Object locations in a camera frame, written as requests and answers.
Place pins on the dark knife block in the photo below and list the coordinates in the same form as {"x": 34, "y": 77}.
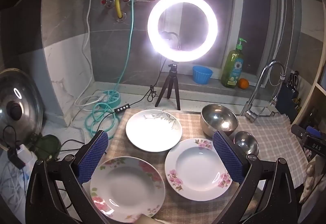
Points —
{"x": 286, "y": 99}

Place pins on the black tripod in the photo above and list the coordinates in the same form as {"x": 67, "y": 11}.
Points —
{"x": 170, "y": 75}

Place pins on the dark green object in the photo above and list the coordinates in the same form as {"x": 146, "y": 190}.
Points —
{"x": 47, "y": 146}

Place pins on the white plate with pink flowers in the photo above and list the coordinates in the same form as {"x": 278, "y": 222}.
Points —
{"x": 196, "y": 170}

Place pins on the wooden shelf unit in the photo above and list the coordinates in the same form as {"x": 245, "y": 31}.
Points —
{"x": 319, "y": 86}

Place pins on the orange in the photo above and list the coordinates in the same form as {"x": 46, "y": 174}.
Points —
{"x": 243, "y": 83}

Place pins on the black scissors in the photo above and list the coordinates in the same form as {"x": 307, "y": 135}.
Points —
{"x": 293, "y": 80}

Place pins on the white plate with red flowers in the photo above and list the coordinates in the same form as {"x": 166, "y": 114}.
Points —
{"x": 127, "y": 188}

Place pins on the round teal power strip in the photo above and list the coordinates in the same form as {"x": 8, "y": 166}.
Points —
{"x": 112, "y": 103}

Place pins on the white charger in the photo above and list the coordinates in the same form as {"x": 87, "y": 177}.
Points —
{"x": 24, "y": 154}

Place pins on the black inline remote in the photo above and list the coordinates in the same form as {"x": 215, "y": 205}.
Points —
{"x": 122, "y": 108}

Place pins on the small steel bowl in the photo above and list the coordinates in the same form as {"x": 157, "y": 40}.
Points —
{"x": 245, "y": 141}

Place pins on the blue ribbed bowl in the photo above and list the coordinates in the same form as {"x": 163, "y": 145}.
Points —
{"x": 202, "y": 76}

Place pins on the chrome faucet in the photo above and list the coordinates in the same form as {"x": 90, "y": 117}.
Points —
{"x": 257, "y": 86}

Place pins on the grey checked cloth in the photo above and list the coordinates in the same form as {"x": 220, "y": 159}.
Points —
{"x": 275, "y": 142}

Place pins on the large steel bowl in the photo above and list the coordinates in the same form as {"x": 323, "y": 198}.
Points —
{"x": 219, "y": 117}

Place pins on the beige checked cloth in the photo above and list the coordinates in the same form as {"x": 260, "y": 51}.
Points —
{"x": 191, "y": 122}

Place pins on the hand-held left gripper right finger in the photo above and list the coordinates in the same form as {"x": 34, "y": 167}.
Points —
{"x": 226, "y": 155}

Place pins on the green dish soap bottle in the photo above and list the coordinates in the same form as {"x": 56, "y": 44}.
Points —
{"x": 231, "y": 68}

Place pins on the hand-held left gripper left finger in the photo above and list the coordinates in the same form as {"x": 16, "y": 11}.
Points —
{"x": 93, "y": 155}

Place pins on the white plate with leaf print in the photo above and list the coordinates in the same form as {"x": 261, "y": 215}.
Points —
{"x": 152, "y": 132}

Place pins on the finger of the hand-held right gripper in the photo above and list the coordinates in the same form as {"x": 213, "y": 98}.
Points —
{"x": 299, "y": 131}

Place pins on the person's right hand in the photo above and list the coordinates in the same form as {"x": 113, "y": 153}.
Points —
{"x": 309, "y": 175}

